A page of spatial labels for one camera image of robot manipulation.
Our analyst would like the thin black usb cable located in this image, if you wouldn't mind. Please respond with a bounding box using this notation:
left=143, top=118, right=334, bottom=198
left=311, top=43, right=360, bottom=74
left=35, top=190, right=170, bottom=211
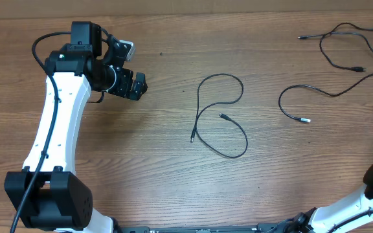
left=278, top=68, right=373, bottom=124

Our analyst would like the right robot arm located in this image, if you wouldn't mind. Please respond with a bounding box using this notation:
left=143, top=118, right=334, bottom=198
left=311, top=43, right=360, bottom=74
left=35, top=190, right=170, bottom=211
left=285, top=164, right=373, bottom=233

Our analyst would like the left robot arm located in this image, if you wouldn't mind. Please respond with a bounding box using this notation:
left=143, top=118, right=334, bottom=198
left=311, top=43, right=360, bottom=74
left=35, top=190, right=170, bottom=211
left=4, top=21, right=148, bottom=232

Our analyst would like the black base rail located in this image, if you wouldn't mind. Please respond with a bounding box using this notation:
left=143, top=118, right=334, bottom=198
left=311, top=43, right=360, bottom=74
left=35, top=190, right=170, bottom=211
left=114, top=219, right=292, bottom=233

